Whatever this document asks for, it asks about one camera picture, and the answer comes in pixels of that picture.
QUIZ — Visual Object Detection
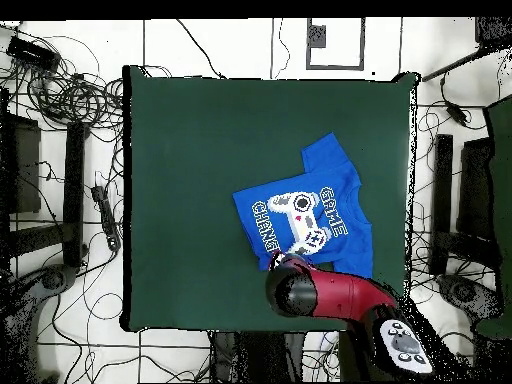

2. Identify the blue shirt with white print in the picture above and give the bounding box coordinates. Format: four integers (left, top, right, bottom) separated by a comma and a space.
231, 132, 375, 280

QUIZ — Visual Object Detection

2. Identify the black flat panel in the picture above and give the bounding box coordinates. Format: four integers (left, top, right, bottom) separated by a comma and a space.
457, 137, 499, 241
0, 113, 42, 215

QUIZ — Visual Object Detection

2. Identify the dark green table cloth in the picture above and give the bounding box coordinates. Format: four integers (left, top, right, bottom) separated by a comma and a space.
121, 65, 419, 333

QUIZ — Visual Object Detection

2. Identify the black stand bar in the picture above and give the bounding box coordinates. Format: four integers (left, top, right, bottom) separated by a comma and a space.
433, 133, 454, 275
62, 121, 87, 267

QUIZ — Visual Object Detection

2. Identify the black stand base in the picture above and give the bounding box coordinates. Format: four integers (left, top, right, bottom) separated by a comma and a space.
436, 273, 501, 321
0, 263, 79, 383

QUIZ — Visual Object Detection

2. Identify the black power strip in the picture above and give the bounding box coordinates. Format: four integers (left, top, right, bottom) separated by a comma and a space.
90, 184, 122, 252

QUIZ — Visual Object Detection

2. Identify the small dark grey square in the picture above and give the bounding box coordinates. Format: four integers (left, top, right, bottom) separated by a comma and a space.
309, 24, 327, 49

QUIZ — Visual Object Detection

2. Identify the black rod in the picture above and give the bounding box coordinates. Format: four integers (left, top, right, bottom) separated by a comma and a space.
421, 47, 487, 83

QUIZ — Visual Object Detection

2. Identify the black speckled block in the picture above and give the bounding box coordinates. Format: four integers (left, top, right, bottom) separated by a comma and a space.
474, 16, 512, 51

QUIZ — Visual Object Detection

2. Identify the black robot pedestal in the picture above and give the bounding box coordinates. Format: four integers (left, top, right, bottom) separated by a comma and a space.
209, 330, 307, 383

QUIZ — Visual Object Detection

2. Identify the thin black cable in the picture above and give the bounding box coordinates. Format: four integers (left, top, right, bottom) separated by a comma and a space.
271, 17, 292, 80

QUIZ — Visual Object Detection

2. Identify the black inline cable adapter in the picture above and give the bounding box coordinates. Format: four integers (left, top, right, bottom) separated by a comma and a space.
444, 100, 470, 127

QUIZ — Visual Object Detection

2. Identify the long black cable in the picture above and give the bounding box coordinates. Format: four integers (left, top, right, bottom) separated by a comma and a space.
175, 18, 228, 80

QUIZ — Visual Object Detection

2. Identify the grey square frame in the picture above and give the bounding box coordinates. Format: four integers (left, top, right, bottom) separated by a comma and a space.
306, 17, 366, 71

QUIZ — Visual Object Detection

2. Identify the coiled black cable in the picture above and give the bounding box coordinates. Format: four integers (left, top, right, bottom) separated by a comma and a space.
27, 71, 125, 131

